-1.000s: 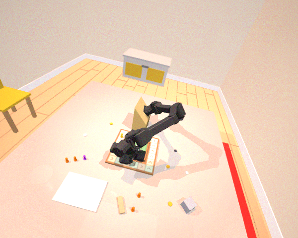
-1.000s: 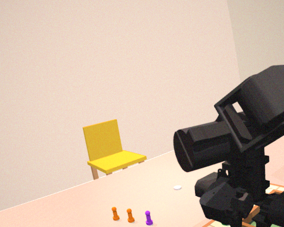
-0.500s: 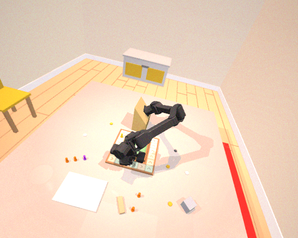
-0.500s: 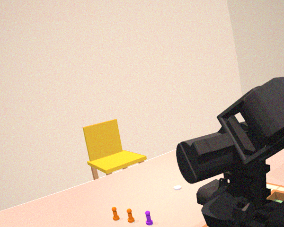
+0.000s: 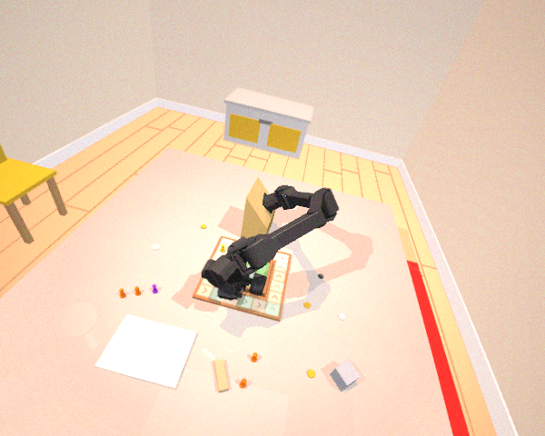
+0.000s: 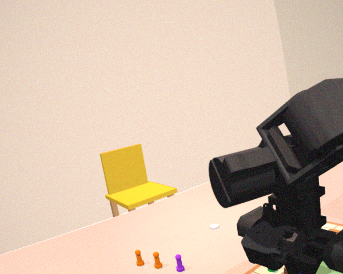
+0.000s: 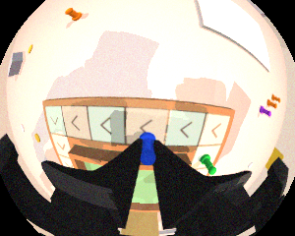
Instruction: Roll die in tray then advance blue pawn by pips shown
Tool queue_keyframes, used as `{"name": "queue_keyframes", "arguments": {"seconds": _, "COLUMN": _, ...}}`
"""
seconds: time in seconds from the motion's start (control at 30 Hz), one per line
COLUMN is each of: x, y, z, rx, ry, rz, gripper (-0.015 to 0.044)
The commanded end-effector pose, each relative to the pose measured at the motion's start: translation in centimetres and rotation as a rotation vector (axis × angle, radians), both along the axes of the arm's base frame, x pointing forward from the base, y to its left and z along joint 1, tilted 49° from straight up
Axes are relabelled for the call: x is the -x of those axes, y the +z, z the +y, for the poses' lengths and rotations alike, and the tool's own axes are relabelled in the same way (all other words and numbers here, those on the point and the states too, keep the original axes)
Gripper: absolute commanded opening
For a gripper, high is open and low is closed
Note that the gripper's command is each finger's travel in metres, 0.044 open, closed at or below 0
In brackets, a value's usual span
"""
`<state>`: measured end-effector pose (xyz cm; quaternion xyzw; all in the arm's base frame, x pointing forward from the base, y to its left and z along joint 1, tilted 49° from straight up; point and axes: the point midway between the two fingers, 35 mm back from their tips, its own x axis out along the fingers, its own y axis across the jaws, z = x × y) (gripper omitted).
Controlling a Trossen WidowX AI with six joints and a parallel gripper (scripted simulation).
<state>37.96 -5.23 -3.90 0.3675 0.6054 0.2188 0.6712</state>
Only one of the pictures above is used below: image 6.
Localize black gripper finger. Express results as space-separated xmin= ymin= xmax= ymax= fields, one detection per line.
xmin=284 ymin=262 xmax=301 ymax=274
xmin=298 ymin=252 xmax=323 ymax=274

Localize orange pawn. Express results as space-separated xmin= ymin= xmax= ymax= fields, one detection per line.
xmin=135 ymin=249 xmax=145 ymax=266
xmin=153 ymin=252 xmax=162 ymax=269

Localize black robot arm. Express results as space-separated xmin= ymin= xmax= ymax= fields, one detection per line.
xmin=208 ymin=78 xmax=343 ymax=271

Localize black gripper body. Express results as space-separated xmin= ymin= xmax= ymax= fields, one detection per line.
xmin=236 ymin=184 xmax=343 ymax=273

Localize purple pawn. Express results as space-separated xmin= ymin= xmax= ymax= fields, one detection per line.
xmin=176 ymin=254 xmax=185 ymax=272

